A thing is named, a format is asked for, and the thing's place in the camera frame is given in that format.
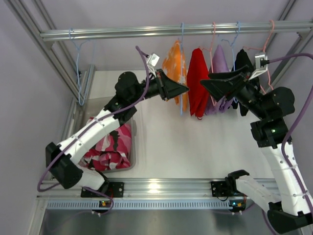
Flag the orange white trousers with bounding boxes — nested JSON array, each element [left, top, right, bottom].
[[162, 40, 188, 112]]

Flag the pink camouflage trousers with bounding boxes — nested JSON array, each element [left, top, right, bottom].
[[79, 124, 132, 172]]

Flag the light blue wire hanger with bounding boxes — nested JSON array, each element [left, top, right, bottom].
[[67, 28, 97, 106]]

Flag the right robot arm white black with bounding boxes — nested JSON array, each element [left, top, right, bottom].
[[201, 66, 313, 234]]

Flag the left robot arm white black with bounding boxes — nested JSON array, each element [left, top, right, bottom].
[[45, 70, 189, 196]]

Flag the lilac trousers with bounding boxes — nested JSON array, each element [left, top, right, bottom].
[[205, 45, 234, 115]]

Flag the pink hanger under black trousers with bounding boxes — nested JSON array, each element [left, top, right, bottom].
[[243, 20, 275, 90]]

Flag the red trousers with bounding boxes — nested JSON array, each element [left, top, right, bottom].
[[187, 48, 209, 120]]

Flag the blue hanger under lilac trousers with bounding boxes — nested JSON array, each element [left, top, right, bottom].
[[221, 21, 242, 103]]

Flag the pink hanger under red trousers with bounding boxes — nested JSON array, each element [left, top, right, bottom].
[[198, 21, 219, 106]]

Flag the clear plastic bin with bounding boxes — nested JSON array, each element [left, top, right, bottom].
[[73, 97, 136, 173]]

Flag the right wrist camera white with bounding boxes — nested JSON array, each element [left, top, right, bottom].
[[249, 52, 269, 80]]

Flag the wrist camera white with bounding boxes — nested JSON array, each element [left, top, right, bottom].
[[146, 53, 159, 74], [249, 52, 269, 80]]

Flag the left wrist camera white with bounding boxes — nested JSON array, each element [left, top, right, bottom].
[[146, 53, 159, 74]]

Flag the aluminium hanging rail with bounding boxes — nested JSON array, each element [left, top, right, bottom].
[[40, 20, 313, 42]]

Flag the right aluminium frame post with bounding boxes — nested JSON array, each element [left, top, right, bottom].
[[267, 0, 313, 87]]

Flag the aluminium frame post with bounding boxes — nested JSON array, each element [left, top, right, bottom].
[[4, 0, 95, 105], [267, 0, 313, 87]]

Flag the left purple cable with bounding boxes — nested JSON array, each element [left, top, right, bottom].
[[36, 45, 151, 216]]

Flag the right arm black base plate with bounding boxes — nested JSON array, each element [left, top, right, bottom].
[[210, 181, 234, 197]]

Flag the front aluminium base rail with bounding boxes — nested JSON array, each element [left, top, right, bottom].
[[36, 178, 279, 198]]

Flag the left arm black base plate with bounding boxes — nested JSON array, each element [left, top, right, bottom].
[[81, 182, 124, 198]]

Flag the left aluminium frame post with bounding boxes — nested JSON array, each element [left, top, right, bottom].
[[4, 0, 95, 105]]

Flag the grey slotted cable duct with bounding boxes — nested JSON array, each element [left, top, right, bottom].
[[46, 199, 231, 210]]

